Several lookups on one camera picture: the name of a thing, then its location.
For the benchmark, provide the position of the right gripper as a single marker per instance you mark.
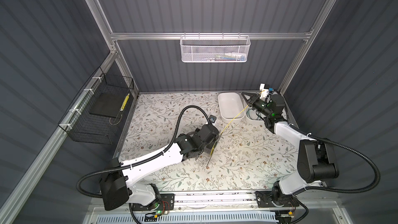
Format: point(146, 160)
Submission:
point(254, 100)

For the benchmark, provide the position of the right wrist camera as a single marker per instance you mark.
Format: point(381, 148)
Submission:
point(265, 91)

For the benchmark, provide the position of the white wire mesh basket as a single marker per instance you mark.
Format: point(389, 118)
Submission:
point(194, 48)

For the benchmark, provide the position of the left white plastic bin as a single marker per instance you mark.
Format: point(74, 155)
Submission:
point(231, 107)

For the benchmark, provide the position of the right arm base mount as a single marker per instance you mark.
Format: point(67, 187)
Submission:
point(275, 198)

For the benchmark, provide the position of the black wire basket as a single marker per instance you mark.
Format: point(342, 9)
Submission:
point(83, 127)

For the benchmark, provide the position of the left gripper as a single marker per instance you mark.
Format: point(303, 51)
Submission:
point(197, 130)

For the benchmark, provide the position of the aluminium front rail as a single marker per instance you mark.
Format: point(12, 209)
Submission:
point(219, 200)

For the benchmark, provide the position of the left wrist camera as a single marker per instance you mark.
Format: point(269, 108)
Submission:
point(212, 119)

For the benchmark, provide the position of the dark grey foam spool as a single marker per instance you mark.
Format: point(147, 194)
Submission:
point(213, 149)

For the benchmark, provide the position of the black foam pad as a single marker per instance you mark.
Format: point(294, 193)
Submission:
point(107, 105)

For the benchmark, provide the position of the white plastic bin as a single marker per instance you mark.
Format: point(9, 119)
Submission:
point(231, 107)
point(251, 114)

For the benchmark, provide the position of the white slotted cable duct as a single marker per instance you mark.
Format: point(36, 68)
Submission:
point(241, 217)

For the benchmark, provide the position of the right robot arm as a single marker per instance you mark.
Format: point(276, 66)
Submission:
point(316, 160)

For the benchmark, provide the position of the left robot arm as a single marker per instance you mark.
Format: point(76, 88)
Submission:
point(121, 187)

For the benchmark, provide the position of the items in white basket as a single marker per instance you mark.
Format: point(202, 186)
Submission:
point(226, 57)

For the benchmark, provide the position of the right white plastic bin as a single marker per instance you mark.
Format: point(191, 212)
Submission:
point(251, 114)

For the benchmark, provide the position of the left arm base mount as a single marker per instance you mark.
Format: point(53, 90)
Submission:
point(163, 203)

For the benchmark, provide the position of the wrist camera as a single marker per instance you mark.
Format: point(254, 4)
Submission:
point(212, 119)
point(265, 91)

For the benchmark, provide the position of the yellow marker pen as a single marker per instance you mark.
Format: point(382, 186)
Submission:
point(124, 103)

